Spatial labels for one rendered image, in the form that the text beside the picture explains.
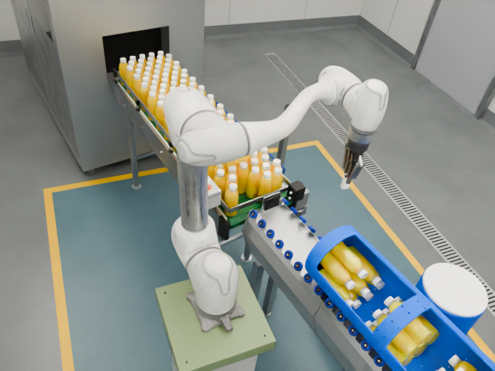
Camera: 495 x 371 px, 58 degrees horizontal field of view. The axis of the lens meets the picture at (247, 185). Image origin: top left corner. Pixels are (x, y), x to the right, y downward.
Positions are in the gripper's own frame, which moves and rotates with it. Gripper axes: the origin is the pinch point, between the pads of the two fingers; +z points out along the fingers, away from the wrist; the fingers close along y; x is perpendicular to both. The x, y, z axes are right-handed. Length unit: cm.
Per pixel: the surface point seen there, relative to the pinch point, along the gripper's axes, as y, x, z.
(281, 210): 43, 5, 59
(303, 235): 24, -1, 59
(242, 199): 56, 23, 61
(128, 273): 83, 92, 151
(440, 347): -47, -33, 50
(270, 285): 36, 6, 117
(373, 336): -42, -4, 41
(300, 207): 60, -13, 77
